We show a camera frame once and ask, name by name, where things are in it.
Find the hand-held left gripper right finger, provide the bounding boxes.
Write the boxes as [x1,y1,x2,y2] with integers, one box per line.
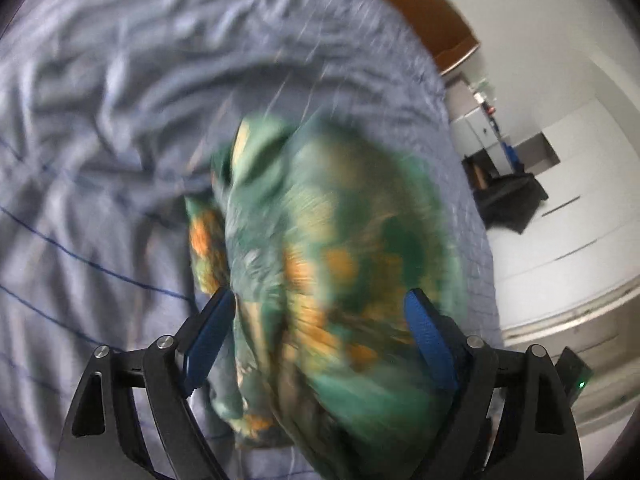
[404,288,583,480]

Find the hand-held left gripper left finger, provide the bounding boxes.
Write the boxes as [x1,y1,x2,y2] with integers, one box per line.
[55,290,236,480]

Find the green printed padded jacket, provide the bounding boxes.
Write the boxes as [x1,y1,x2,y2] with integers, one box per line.
[184,114,471,480]

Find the white wardrobe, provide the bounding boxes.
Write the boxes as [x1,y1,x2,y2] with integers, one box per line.
[487,100,640,322]

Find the white desk with drawers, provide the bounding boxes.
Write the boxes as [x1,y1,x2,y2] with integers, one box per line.
[445,77,508,161]

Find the bed with blue sheet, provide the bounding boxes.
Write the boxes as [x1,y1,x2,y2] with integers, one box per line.
[0,0,501,480]

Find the wooden bed headboard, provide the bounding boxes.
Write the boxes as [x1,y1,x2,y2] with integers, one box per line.
[300,0,481,77]

